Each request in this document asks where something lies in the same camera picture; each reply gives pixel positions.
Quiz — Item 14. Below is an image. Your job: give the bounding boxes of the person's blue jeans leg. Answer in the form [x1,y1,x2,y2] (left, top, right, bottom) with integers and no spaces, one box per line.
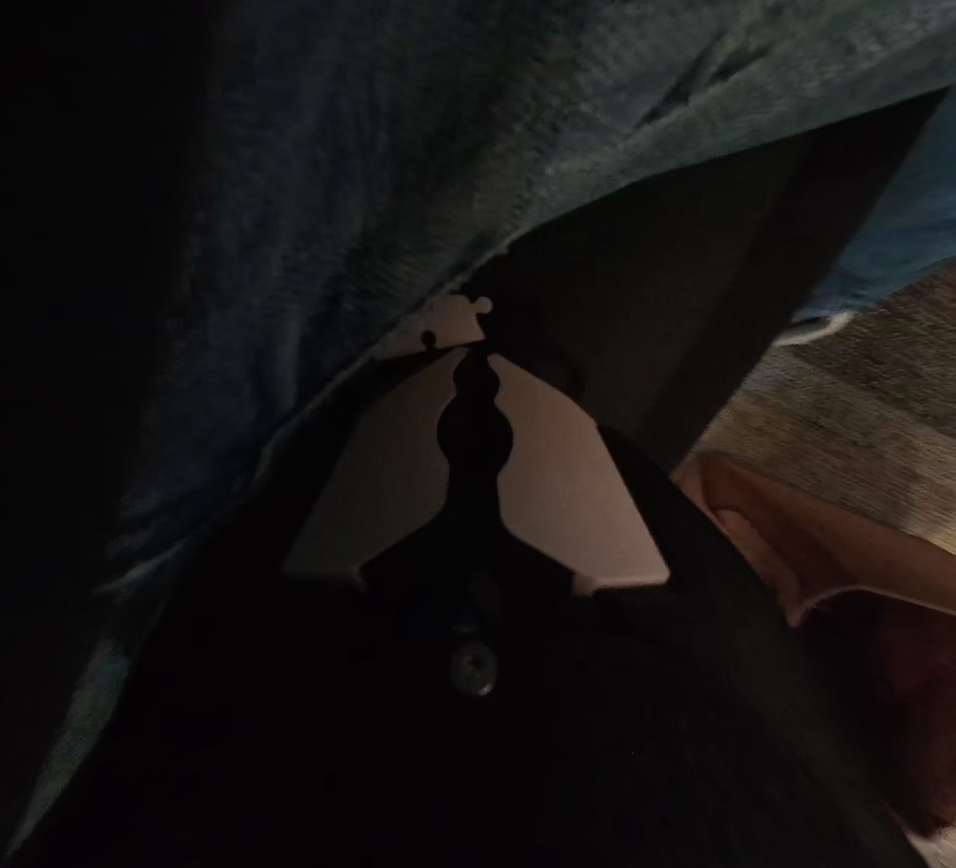
[792,91,956,348]

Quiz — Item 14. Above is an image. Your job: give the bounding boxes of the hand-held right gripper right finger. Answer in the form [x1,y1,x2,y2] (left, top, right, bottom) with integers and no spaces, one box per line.
[478,353,672,594]

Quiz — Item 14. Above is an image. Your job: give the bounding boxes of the person's left hand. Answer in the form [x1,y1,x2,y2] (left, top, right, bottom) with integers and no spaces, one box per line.
[695,451,956,626]

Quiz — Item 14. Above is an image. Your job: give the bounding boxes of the dark table side panel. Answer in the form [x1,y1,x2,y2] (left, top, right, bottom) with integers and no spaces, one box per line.
[463,87,950,469]

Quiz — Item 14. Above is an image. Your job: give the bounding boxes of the white jigsaw puzzle piece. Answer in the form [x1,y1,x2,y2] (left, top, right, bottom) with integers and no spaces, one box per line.
[388,293,495,354]

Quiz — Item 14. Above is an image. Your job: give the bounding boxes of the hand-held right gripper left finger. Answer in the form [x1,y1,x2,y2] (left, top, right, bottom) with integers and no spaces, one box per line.
[282,347,479,591]

